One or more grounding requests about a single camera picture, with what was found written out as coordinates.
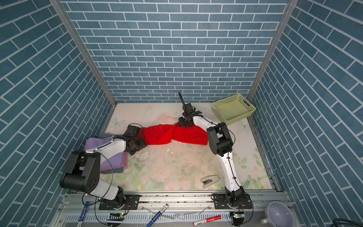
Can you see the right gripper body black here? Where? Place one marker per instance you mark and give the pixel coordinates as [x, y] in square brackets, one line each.
[184, 123]

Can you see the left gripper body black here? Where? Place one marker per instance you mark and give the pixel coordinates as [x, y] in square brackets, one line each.
[138, 144]

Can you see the red t-shirt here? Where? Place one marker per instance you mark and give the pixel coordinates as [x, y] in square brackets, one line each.
[164, 133]

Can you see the pale green plastic basket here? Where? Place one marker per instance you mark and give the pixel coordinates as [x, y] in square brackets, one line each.
[233, 109]

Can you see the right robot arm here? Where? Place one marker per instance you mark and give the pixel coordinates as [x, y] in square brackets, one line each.
[221, 144]

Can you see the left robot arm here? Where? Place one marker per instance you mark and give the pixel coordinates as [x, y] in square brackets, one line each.
[82, 173]

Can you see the folded purple t-shirt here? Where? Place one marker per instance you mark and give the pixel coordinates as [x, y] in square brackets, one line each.
[118, 161]

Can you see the grey stapler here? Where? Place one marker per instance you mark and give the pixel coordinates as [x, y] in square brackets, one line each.
[209, 180]

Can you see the blue marker pen centre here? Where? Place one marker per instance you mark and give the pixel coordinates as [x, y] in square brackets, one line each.
[157, 215]

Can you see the blue marker pen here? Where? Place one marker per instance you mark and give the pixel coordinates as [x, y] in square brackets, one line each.
[157, 215]
[83, 214]

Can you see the blue marker pen left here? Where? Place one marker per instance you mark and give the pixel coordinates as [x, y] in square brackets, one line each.
[83, 214]

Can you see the red marker pen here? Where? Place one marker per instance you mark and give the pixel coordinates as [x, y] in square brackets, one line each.
[207, 220]

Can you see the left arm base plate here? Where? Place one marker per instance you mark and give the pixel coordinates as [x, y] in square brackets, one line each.
[132, 202]

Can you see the aluminium frame rail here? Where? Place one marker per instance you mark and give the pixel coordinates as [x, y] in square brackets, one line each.
[185, 207]

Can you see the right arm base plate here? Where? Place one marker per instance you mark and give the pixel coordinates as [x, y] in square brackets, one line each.
[221, 203]

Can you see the right aluminium corner post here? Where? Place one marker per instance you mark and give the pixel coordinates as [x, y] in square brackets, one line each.
[272, 47]

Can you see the aluminium corner post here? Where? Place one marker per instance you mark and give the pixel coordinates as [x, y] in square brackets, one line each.
[272, 47]
[67, 22]

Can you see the left aluminium corner post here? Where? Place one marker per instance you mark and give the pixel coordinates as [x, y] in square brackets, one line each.
[67, 22]

